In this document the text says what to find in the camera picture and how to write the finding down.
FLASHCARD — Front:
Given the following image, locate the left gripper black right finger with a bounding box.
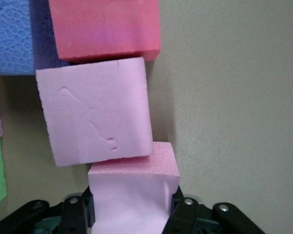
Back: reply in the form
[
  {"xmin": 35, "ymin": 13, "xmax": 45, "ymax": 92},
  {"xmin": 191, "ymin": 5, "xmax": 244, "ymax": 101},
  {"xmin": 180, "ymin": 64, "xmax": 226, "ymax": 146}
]
[{"xmin": 162, "ymin": 184, "xmax": 202, "ymax": 234}]

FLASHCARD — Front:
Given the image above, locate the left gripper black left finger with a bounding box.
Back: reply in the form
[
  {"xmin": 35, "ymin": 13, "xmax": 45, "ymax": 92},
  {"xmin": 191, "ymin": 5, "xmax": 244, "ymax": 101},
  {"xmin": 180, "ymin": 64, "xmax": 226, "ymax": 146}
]
[{"xmin": 60, "ymin": 187, "xmax": 96, "ymax": 234}]

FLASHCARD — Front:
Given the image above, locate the purple foam cube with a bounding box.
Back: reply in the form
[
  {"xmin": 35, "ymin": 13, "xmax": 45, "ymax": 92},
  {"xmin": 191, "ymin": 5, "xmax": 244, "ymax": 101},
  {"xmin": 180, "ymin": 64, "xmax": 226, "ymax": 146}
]
[{"xmin": 0, "ymin": 0, "xmax": 71, "ymax": 75}]

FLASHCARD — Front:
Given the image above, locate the red foam cube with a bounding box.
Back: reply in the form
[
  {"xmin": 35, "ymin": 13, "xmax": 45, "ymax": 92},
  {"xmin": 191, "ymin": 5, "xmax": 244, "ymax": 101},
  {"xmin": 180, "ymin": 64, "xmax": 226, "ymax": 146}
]
[{"xmin": 48, "ymin": 0, "xmax": 161, "ymax": 63}]

